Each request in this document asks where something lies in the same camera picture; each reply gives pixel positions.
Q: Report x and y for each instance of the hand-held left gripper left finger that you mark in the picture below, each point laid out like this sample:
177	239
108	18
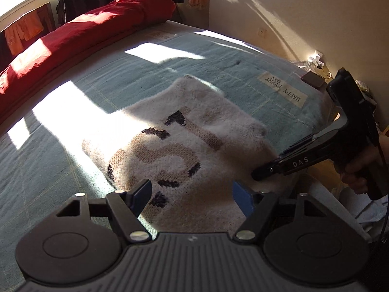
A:
143	194

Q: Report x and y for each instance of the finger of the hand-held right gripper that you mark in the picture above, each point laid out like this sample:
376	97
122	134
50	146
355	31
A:
270	168

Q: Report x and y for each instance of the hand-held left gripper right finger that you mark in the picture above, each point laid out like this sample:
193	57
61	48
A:
243	199

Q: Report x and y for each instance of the white fuzzy sweater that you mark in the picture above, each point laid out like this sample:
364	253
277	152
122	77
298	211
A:
188	146

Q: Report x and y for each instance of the orange hanging clothes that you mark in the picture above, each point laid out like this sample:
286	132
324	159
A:
24	30

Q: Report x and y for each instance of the person's right hand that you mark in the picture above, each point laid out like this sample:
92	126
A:
384	164

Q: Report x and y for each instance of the red smartphone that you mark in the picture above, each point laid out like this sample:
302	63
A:
313	80

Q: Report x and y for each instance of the white charger plug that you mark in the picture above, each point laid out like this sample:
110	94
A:
316	57

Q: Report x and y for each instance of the green plaid bed sheet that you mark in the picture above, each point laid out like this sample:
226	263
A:
136	64

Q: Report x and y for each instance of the red quilt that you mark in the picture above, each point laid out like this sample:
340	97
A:
91	27

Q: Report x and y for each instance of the dark wooden board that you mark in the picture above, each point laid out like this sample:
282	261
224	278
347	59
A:
48	15

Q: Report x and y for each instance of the wall socket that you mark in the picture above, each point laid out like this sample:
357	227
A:
262	31

